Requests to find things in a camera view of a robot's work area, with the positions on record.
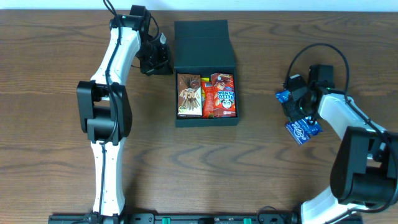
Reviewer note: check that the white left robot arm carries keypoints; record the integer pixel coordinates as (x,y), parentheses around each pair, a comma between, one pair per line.
(104,108)

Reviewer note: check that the blue Eclipse gum pack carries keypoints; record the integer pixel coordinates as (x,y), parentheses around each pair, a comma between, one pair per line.
(297,131)

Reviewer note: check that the red Hello Panda box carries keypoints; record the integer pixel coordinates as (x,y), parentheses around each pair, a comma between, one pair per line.
(224,95)

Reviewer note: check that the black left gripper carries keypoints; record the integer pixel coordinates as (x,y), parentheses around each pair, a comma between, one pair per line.
(164,65)

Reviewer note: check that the blue Oreo cookie pack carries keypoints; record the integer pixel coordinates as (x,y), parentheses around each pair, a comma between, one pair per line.
(312,127)

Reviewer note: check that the black gift box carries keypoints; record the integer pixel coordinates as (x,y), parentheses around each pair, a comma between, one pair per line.
(204,48)

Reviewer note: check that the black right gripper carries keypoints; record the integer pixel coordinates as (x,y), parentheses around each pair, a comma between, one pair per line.
(292,106)

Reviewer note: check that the red snack bag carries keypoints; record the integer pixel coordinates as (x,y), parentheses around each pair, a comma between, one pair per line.
(207,97)

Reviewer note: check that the brown Pocky box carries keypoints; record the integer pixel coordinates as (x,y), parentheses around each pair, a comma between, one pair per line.
(189,95)

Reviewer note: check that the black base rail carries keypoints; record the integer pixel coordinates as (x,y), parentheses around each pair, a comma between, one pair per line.
(150,218)

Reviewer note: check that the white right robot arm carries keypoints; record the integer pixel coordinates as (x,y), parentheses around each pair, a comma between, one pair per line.
(364,174)

